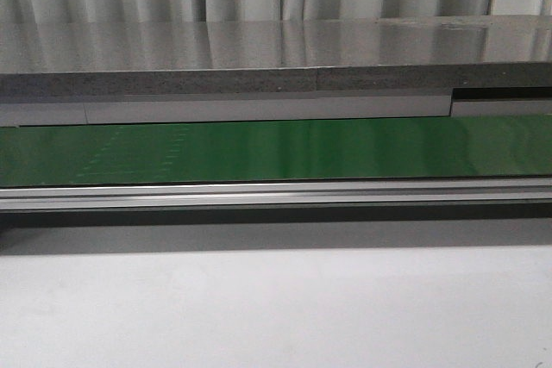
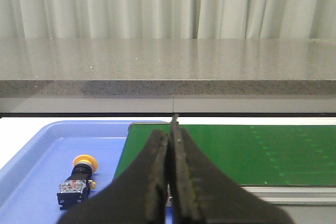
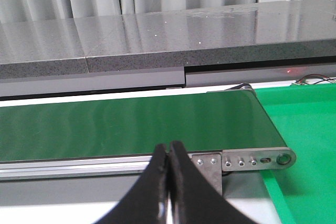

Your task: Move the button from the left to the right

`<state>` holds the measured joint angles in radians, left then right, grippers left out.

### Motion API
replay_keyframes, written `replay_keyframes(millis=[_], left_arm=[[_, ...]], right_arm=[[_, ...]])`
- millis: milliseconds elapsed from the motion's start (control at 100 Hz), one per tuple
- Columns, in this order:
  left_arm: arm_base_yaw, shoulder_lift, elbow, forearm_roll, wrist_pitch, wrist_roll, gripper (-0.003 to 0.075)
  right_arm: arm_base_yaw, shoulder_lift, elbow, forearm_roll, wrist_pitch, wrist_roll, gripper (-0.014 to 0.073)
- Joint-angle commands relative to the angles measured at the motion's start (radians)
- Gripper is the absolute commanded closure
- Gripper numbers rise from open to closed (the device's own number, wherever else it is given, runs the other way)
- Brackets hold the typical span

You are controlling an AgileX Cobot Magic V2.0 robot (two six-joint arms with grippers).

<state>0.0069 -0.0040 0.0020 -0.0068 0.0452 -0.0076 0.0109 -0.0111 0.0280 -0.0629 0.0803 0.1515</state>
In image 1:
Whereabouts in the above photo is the grey speckled stone counter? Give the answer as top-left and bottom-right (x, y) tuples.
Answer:
(0, 14), (552, 127)

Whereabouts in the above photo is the green conveyor belt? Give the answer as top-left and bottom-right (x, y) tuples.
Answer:
(1, 115), (551, 187)

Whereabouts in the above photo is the aluminium conveyor side rail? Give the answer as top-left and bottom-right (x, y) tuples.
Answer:
(1, 177), (551, 212)

